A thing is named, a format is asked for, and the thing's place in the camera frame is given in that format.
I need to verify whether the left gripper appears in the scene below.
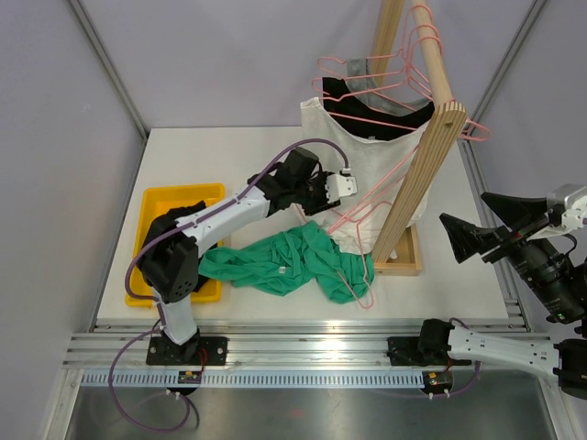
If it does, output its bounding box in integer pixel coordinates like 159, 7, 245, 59
293, 171, 340, 216

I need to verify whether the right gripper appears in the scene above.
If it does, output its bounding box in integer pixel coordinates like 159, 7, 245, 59
437, 191, 585, 320

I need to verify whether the green tank top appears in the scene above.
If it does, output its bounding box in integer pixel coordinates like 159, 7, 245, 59
199, 222, 361, 298

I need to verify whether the white tank top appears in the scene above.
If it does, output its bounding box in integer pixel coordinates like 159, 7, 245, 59
301, 97, 434, 255

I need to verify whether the black tank top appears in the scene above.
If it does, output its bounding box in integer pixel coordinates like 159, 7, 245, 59
137, 200, 209, 303
322, 77, 435, 141

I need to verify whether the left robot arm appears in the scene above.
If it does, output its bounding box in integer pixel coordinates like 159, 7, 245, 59
129, 145, 357, 367

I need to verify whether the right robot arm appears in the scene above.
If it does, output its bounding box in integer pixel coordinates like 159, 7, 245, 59
387, 184, 586, 400

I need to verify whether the wooden hanger rack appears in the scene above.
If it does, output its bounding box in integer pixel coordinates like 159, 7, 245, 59
371, 1, 467, 276

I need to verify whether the grey tank top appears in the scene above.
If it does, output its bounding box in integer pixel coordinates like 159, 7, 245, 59
346, 58, 429, 116

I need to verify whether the yellow plastic tray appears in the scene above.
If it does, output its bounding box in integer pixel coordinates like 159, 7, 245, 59
125, 183, 225, 308

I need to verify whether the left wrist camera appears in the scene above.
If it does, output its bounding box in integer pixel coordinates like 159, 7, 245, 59
325, 168, 358, 203

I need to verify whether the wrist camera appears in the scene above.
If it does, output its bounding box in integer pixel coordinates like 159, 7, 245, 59
547, 183, 586, 234
325, 168, 358, 203

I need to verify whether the right aluminium frame post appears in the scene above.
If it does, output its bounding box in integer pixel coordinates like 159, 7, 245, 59
471, 0, 551, 123

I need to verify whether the aluminium frame post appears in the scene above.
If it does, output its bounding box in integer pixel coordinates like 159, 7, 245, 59
65, 0, 150, 143
471, 0, 551, 123

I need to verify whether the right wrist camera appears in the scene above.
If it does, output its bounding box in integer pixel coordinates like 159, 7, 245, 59
547, 183, 586, 234

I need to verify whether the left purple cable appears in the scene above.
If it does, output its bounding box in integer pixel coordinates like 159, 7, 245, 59
107, 137, 352, 433

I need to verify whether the aluminium mounting rail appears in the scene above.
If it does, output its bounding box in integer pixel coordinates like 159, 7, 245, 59
61, 318, 561, 370

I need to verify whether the left aluminium frame post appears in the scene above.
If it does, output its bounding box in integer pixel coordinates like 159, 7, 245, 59
65, 0, 150, 143

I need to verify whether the slotted cable duct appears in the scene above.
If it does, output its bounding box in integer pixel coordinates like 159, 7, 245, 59
82, 368, 424, 389

